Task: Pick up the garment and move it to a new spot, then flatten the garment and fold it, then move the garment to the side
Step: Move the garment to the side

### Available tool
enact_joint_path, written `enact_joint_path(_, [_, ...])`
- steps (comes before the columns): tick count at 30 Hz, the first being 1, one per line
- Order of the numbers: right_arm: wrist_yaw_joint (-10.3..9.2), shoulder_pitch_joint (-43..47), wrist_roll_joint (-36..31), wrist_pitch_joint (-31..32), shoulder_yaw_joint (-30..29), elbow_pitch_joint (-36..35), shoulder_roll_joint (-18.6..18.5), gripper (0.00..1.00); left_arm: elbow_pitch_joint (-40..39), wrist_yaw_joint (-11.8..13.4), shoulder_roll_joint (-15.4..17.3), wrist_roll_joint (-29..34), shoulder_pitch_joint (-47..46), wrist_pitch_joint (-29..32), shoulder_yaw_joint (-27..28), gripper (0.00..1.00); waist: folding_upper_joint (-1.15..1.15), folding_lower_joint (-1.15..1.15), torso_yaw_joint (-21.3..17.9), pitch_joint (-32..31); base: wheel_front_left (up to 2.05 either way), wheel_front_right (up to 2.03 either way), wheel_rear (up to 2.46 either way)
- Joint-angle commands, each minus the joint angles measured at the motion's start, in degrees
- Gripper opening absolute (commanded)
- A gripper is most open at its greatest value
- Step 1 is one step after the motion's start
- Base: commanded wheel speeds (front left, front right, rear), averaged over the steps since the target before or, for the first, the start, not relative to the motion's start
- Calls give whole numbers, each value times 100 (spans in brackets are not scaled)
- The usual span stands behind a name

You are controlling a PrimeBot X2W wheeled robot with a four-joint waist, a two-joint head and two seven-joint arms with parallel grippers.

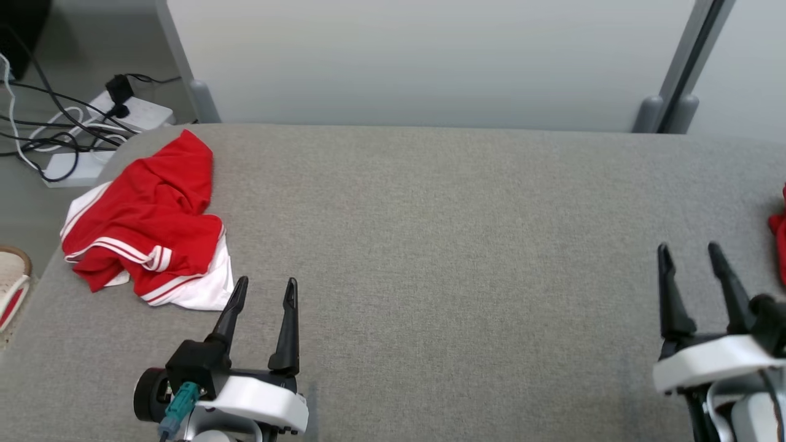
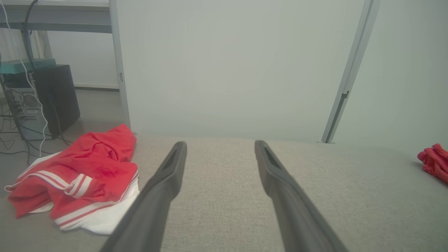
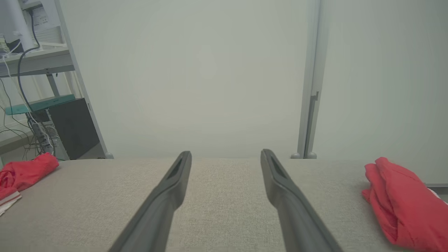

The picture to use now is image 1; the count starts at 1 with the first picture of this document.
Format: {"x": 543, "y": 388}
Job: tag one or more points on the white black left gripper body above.
{"x": 264, "y": 399}

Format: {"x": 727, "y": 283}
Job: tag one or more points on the white power strip with adapter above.
{"x": 147, "y": 113}

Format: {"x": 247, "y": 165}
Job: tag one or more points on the black cabinet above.
{"x": 21, "y": 31}

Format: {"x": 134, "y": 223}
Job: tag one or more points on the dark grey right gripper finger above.
{"x": 674, "y": 307}
{"x": 734, "y": 301}

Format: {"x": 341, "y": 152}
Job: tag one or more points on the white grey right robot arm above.
{"x": 752, "y": 420}

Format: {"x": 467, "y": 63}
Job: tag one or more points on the white red shoe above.
{"x": 12, "y": 282}

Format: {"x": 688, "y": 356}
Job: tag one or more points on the grey single-footed partition post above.
{"x": 184, "y": 61}

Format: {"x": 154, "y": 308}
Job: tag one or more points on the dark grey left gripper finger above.
{"x": 287, "y": 337}
{"x": 232, "y": 319}

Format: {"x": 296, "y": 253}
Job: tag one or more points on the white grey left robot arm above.
{"x": 215, "y": 434}

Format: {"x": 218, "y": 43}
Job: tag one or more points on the grey double-footed partition post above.
{"x": 688, "y": 73}

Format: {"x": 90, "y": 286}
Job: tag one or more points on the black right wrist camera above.
{"x": 770, "y": 319}

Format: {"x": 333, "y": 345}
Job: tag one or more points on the black plug adapter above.
{"x": 120, "y": 92}

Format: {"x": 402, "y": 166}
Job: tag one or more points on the red basketball shorts white stripe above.
{"x": 780, "y": 245}

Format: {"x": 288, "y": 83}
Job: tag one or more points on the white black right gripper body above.
{"x": 712, "y": 362}

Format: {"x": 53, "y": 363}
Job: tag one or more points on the red basketball jersey number 23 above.
{"x": 153, "y": 221}

